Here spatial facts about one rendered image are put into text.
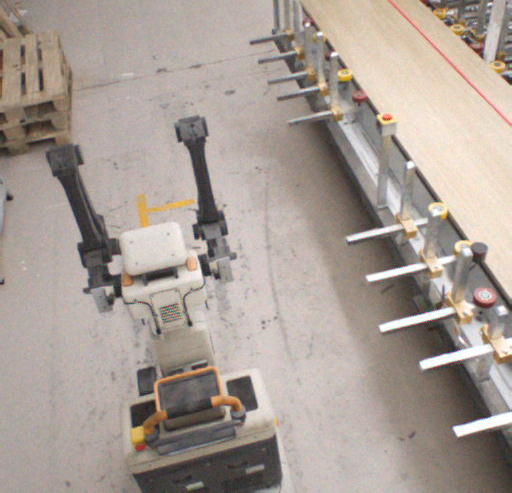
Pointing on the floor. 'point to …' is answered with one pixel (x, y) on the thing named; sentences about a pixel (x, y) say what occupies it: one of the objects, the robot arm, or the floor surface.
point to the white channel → (495, 21)
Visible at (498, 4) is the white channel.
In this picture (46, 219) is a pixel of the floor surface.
